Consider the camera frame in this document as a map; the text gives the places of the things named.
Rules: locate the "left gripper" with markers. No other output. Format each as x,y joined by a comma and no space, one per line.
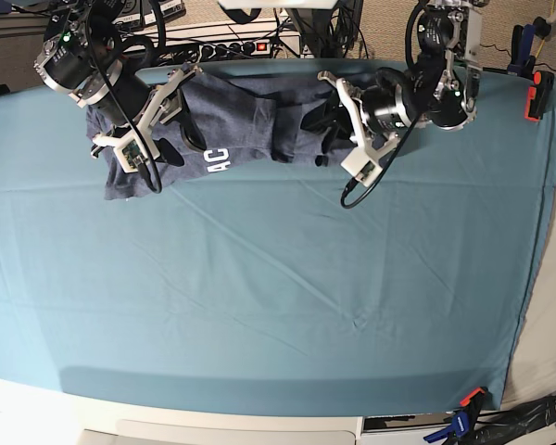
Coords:
386,107

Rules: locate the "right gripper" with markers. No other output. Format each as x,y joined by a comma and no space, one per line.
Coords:
133,107

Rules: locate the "blue-grey heather T-shirt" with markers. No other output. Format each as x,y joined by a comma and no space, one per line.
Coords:
244,120

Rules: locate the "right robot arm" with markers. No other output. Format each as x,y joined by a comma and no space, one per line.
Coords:
85,58

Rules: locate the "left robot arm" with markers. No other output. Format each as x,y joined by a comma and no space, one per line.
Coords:
364,127

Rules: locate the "teal table cloth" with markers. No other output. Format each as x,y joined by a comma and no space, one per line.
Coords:
251,291

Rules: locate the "blue clamp upper right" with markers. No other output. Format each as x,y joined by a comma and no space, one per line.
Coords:
522,60

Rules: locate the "orange black clamp upper right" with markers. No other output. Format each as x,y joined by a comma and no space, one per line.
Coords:
538,95

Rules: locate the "orange blue clamp bottom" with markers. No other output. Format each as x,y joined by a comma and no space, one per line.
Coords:
462,422

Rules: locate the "black plastic bag bottom right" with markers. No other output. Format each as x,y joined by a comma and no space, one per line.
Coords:
519,421

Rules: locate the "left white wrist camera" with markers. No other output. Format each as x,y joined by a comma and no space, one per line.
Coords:
363,165

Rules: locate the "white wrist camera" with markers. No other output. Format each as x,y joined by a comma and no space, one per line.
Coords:
363,165
130,151

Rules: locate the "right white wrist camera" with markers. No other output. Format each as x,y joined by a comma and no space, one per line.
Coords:
130,151

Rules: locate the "white power strip red switch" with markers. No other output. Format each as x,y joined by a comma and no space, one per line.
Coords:
194,50

